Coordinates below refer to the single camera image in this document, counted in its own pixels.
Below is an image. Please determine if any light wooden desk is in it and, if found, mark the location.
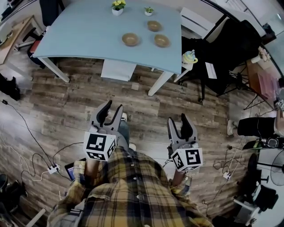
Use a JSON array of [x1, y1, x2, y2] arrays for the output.
[[0, 15, 34, 65]]

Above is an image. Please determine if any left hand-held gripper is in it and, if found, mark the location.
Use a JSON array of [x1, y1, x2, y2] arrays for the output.
[[83, 100, 123, 162]]

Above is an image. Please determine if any black bag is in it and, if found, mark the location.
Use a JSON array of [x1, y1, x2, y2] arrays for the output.
[[0, 73, 20, 100]]

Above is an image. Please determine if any dark laptop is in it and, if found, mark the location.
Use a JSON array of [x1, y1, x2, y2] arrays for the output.
[[64, 157, 87, 182]]

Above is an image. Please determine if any grey shoulder strap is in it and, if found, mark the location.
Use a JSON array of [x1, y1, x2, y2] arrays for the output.
[[52, 199, 86, 227]]

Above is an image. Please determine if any brown side table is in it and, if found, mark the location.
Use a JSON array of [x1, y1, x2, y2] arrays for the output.
[[246, 59, 284, 105]]

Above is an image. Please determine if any black tripod equipment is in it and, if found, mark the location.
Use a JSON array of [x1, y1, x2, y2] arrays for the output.
[[235, 153, 279, 213]]

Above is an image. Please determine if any white table leg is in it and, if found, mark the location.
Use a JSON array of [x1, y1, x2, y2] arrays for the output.
[[148, 70, 176, 97]]

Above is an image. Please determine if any person's left forearm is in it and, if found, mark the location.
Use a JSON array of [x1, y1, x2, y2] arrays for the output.
[[83, 157, 104, 184]]

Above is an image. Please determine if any white cable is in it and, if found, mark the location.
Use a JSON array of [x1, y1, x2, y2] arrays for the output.
[[0, 124, 51, 181]]

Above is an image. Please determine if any pink box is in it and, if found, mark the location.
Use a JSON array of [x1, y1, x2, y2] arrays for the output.
[[257, 72, 280, 100]]

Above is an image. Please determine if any colourful toy cup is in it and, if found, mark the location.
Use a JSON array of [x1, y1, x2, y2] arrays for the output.
[[181, 50, 199, 67]]

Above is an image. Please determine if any person's yellow plaid shirt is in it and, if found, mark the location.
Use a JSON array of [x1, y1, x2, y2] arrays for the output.
[[46, 146, 213, 227]]

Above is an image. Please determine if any black equipment pile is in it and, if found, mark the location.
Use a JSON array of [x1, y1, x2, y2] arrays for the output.
[[0, 174, 27, 213]]

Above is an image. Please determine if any black mesh office chair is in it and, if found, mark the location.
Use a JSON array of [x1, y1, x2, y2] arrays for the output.
[[181, 20, 262, 102]]

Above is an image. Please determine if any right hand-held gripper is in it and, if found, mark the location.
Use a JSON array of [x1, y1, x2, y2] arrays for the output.
[[167, 113, 204, 172]]

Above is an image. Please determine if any brown bowl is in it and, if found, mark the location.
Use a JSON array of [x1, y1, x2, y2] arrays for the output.
[[147, 20, 163, 32], [121, 32, 141, 47], [154, 34, 171, 48]]

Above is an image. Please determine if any black cable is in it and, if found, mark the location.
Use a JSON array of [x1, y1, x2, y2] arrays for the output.
[[1, 99, 56, 169]]

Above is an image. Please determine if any person's leg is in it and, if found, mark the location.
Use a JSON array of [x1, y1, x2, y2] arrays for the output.
[[115, 119, 131, 153]]

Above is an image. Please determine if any white stool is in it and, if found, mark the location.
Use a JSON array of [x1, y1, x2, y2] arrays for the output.
[[101, 59, 136, 82]]

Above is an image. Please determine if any standing fan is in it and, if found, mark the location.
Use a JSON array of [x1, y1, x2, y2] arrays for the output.
[[269, 150, 284, 191]]

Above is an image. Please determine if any yellow flower pot plant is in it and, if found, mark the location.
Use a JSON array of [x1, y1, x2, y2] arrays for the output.
[[110, 0, 126, 16]]

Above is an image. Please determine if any red and black chair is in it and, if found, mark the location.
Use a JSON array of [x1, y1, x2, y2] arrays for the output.
[[16, 26, 48, 67]]

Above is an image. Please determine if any white slatted chair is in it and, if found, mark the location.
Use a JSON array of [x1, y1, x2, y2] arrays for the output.
[[180, 6, 215, 38]]

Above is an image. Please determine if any white paper sheet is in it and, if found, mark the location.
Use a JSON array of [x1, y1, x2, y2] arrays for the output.
[[205, 62, 217, 79]]

